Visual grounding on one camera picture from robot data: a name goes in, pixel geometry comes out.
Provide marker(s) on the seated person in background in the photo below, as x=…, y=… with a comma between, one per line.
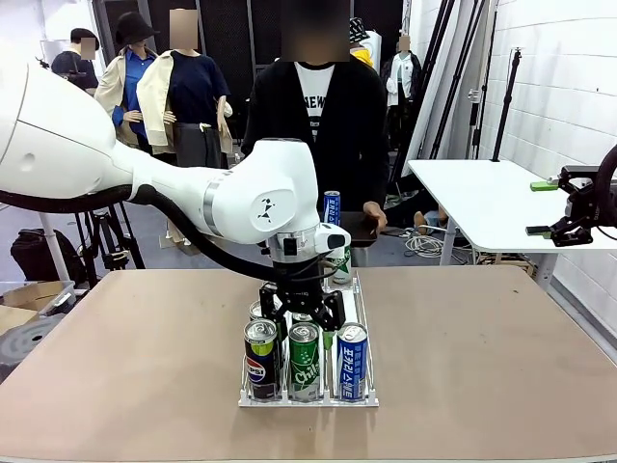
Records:
x=410, y=202

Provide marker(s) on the green Chilsung cider can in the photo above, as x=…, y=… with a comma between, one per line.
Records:
x=304, y=369
x=343, y=270
x=301, y=317

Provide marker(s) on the grey round base plate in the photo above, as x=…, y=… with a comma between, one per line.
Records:
x=26, y=340

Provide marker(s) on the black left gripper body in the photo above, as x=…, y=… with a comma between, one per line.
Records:
x=299, y=289

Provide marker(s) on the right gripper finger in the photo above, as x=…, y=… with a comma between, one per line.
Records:
x=571, y=234
x=542, y=185

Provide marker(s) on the dark brown serving tray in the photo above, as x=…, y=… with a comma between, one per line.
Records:
x=359, y=231

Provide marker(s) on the person with black cap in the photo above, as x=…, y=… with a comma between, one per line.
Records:
x=77, y=62

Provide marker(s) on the blue Pocari Sweat can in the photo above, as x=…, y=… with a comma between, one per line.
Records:
x=332, y=207
x=353, y=366

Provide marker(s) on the short black tripod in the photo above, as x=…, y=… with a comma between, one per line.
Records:
x=110, y=243

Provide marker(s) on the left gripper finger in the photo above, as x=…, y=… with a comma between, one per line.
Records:
x=271, y=304
x=333, y=311

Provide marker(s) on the mannequin with yellow hoodie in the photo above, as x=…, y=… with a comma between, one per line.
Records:
x=364, y=48

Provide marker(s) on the person's left forearm black sleeve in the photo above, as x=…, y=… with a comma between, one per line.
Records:
x=376, y=178

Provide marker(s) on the open cardboard box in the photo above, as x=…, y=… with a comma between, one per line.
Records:
x=34, y=295

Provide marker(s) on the black light stand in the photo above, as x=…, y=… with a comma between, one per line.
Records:
x=507, y=106

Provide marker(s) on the mannequin with navy top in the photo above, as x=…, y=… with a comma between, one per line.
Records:
x=193, y=106

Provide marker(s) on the white three-lane can rack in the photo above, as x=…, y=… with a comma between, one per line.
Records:
x=366, y=386

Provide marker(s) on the black Pepsi can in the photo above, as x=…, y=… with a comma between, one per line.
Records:
x=261, y=366
x=255, y=311

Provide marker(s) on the mannequin with black hat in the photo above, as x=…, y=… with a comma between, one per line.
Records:
x=130, y=72

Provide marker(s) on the flat cardboard sheet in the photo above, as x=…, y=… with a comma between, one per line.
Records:
x=14, y=318

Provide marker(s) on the person's left hand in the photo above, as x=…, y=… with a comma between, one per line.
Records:
x=378, y=217

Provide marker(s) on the mannequin with white jacket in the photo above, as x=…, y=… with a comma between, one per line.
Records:
x=402, y=72

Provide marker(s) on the black leaning stand poles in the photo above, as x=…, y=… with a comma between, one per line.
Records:
x=446, y=82

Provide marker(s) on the person in black cardigan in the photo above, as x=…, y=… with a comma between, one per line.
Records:
x=347, y=125

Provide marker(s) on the tall black camera tripod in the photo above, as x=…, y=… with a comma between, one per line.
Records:
x=127, y=241

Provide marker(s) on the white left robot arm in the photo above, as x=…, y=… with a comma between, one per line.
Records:
x=144, y=183

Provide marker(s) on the black backpack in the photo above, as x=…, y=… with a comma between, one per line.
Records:
x=43, y=255

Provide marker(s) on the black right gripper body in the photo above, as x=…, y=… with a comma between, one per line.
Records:
x=584, y=205

